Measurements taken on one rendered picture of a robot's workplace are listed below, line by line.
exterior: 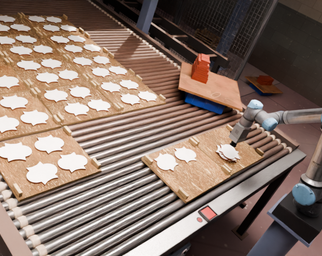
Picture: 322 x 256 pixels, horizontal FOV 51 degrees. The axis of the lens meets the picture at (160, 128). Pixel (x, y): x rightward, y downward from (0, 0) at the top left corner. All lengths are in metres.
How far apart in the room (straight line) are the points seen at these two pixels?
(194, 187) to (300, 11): 5.33
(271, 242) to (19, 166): 1.47
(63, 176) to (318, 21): 5.70
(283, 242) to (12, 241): 1.47
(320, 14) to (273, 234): 5.01
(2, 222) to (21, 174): 0.26
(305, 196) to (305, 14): 5.17
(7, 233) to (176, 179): 0.85
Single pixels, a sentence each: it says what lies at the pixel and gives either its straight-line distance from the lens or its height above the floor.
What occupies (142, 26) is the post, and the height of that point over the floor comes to 0.99.
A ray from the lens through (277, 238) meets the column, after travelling 2.17.
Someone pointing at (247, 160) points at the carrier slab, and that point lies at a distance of 2.21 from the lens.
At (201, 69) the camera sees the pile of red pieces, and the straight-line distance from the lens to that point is 2.61.
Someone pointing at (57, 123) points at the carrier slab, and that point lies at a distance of 1.87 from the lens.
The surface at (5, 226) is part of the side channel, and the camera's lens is 1.39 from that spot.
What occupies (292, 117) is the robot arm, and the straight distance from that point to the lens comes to 1.96.
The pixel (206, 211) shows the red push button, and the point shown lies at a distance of 1.72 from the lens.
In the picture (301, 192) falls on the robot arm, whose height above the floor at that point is 1.14.
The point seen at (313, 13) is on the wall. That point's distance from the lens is 6.69.
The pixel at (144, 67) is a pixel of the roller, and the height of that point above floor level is 0.92.
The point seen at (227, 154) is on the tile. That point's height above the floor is 0.97.
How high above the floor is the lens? 2.07
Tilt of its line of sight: 33 degrees down
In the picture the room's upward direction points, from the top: 22 degrees clockwise
